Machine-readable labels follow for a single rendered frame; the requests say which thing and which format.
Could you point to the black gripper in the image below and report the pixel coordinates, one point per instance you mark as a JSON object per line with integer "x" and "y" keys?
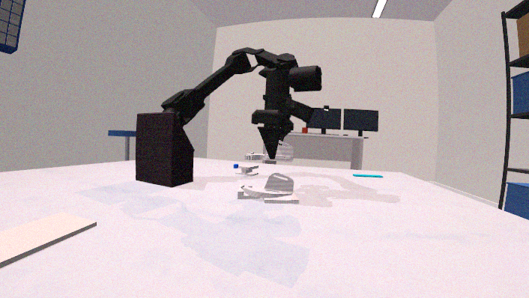
{"x": 276, "y": 124}

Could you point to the pale pink flat plate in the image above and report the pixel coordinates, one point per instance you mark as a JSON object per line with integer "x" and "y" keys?
{"x": 21, "y": 241}

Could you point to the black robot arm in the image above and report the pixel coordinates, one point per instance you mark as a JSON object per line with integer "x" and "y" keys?
{"x": 281, "y": 72}

